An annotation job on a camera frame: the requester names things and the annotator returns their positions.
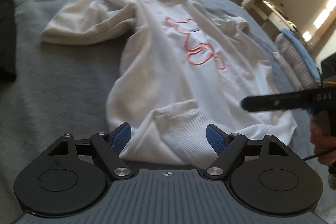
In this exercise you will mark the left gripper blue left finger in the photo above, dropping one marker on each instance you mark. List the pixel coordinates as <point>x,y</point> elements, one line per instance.
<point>106,148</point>

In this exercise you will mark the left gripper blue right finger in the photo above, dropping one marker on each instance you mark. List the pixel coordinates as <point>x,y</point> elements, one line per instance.
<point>229,149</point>

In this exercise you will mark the person right hand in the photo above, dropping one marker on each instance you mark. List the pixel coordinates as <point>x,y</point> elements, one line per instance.
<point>321,138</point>

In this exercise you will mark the grey bed blanket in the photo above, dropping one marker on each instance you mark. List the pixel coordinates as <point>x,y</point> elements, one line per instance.
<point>63,89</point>

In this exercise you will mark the light blue folded cloth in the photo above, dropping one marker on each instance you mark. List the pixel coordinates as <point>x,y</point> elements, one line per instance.
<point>310,63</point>

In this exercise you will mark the white green side table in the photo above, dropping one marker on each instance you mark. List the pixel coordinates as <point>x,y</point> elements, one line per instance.
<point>272,14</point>

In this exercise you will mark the white footboard bedpost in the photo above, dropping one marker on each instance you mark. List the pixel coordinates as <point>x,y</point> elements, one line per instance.
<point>247,4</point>

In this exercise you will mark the black folded garment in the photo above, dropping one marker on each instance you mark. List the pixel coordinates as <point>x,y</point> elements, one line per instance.
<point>8,42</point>

